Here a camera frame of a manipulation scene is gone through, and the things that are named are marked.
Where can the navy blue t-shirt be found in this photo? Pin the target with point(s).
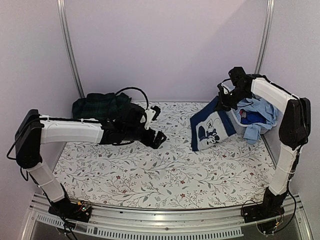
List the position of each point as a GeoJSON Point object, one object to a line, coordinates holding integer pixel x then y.
{"type": "Point", "coordinates": [210, 127]}

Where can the left aluminium frame post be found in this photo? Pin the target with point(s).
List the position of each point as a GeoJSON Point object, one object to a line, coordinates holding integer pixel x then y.
{"type": "Point", "coordinates": [61, 7]}

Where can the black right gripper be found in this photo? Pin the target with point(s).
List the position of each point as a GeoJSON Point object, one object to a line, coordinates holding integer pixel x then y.
{"type": "Point", "coordinates": [222, 103]}

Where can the aluminium front rail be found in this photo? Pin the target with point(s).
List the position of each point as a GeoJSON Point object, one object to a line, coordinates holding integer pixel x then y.
{"type": "Point", "coordinates": [124, 223]}

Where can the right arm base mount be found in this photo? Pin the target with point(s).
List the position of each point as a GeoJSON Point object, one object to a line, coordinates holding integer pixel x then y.
{"type": "Point", "coordinates": [271, 207]}

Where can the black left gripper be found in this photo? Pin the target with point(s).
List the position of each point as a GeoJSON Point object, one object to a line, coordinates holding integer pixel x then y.
{"type": "Point", "coordinates": [148, 141]}

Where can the dark green plaid garment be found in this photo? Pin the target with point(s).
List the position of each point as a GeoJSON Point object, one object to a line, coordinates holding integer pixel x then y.
{"type": "Point", "coordinates": [100, 106]}

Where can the white plastic laundry basket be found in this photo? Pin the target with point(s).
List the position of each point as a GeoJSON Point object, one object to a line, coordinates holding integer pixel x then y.
{"type": "Point", "coordinates": [241, 128]}

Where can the right aluminium frame post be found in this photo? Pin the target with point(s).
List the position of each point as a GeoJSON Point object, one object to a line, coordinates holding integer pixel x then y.
{"type": "Point", "coordinates": [265, 35]}

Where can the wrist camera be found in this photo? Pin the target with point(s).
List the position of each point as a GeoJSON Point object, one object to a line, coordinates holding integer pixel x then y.
{"type": "Point", "coordinates": [223, 89]}
{"type": "Point", "coordinates": [150, 115]}

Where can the light blue shirt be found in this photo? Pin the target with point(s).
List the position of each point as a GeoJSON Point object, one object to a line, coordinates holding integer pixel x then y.
{"type": "Point", "coordinates": [267, 110]}

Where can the left robot arm white sleeves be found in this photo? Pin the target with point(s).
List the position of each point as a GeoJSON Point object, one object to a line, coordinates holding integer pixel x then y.
{"type": "Point", "coordinates": [37, 129]}

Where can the floral patterned table cloth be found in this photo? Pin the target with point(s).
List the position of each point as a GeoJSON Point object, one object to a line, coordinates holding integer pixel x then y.
{"type": "Point", "coordinates": [170, 177]}

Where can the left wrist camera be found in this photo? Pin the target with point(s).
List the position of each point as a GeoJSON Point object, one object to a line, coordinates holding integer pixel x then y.
{"type": "Point", "coordinates": [150, 115]}

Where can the aluminium frame post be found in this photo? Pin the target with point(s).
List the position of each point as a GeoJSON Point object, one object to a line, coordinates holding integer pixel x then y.
{"type": "Point", "coordinates": [265, 35]}
{"type": "Point", "coordinates": [61, 7]}

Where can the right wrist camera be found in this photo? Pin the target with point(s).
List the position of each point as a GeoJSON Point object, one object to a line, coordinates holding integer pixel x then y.
{"type": "Point", "coordinates": [223, 89]}

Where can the royal blue garment in basket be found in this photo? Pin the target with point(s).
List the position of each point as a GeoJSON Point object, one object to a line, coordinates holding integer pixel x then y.
{"type": "Point", "coordinates": [251, 117]}

